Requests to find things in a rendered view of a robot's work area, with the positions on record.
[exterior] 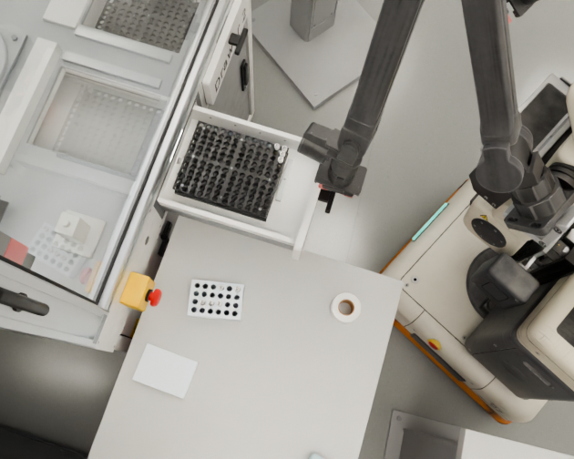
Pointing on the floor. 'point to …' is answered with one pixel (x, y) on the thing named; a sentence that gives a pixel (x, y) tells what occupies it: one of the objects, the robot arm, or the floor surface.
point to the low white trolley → (253, 356)
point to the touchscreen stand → (314, 43)
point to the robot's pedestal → (453, 442)
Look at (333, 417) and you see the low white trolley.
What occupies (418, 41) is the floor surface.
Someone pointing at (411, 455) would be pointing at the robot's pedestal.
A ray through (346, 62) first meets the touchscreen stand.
